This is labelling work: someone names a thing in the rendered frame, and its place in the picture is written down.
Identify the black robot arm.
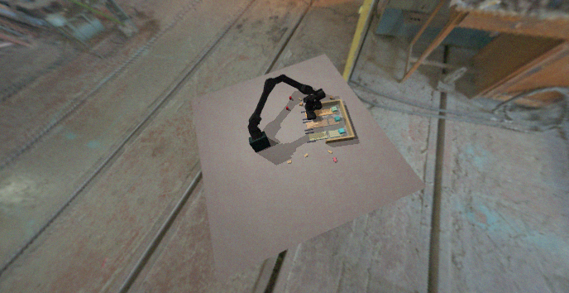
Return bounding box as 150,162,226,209
248,74,326,141

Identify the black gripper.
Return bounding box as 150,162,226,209
304,104,316,120

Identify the yellow dotted flat strip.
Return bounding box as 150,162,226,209
308,132,326,141

